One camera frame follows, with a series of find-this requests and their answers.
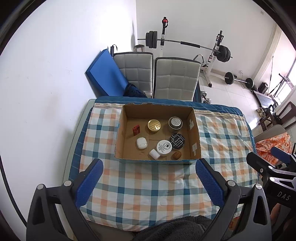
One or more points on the white squat rack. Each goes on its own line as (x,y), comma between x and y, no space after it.
(207,65)

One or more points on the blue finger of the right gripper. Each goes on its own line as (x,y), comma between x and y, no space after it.
(280,154)
(261,164)

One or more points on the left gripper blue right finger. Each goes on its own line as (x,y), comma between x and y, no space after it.
(212,181)

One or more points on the black round tin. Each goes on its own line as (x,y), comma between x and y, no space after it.
(177,141)

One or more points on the black tripod stand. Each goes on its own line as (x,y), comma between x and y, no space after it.
(281,78)

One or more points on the black small speaker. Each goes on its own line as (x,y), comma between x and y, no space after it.
(263,88)

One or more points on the right grey padded chair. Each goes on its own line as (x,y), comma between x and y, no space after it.
(175,78)

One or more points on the white small cylinder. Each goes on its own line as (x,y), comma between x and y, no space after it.
(154,154)

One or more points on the left grey padded chair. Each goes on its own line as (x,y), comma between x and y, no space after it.
(137,69)

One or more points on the white round jar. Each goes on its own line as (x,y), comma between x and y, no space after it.
(164,147)

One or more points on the red small card box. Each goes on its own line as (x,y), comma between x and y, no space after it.
(136,130)

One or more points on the chrome dumbbell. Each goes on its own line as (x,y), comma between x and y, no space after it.
(204,97)

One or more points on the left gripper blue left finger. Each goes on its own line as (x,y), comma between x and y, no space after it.
(86,181)

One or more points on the dark fuzzy clothing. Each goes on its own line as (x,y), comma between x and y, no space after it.
(185,228)

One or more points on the blue folded mat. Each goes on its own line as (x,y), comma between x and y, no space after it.
(105,75)

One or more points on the grey padded chair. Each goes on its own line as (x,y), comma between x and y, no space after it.
(137,69)
(175,78)

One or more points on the floor barbell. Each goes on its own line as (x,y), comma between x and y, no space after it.
(230,78)

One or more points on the checkered tablecloth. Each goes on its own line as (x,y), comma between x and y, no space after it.
(132,196)

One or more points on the white earbuds case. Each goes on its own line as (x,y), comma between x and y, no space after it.
(141,143)

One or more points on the small brown wooden object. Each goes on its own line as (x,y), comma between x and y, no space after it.
(176,155)

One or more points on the dark blue knit fabric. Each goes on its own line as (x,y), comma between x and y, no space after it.
(132,91)

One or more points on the barbell on rack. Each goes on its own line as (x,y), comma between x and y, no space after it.
(221,52)

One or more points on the dark wooden chair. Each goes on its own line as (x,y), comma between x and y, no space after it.
(286,117)

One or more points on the open cardboard box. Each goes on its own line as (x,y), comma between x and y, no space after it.
(139,114)

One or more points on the black blue weight bench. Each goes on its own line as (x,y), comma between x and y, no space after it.
(197,95)

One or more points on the silver perforated metal can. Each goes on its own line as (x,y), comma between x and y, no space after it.
(175,124)

